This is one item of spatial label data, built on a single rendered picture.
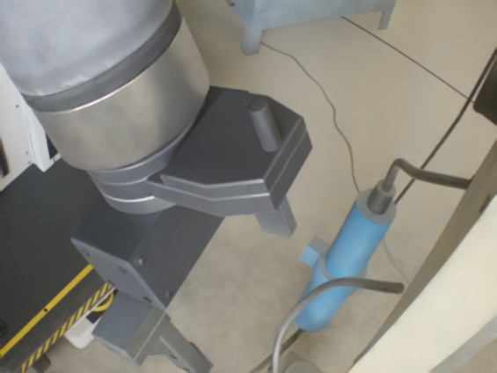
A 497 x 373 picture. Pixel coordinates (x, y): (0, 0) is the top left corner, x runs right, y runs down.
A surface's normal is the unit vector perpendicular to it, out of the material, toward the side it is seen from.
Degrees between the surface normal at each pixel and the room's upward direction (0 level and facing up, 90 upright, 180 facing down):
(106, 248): 25
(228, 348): 0
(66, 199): 0
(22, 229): 0
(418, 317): 90
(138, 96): 73
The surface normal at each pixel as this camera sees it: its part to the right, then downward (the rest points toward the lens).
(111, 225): -0.30, -0.65
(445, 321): -0.62, 0.58
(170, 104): 0.73, 0.33
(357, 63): 0.11, -0.59
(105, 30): 0.53, 0.50
